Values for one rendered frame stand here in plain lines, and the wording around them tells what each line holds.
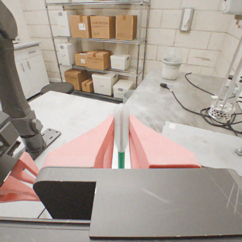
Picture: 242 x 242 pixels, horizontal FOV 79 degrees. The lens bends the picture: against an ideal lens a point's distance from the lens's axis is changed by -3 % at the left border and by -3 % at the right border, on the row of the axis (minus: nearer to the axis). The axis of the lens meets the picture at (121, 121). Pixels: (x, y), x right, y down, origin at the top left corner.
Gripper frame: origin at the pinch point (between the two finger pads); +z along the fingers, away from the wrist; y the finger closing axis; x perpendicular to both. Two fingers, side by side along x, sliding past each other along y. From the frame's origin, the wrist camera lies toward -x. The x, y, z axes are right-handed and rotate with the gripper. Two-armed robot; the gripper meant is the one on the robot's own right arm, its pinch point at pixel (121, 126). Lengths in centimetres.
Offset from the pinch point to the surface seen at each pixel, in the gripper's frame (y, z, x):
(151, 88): -19, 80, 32
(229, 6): -22.1, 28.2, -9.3
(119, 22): 3, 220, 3
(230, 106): -32.3, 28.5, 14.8
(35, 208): 21.5, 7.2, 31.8
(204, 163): -26.5, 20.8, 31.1
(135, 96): -8, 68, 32
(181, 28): -79, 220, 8
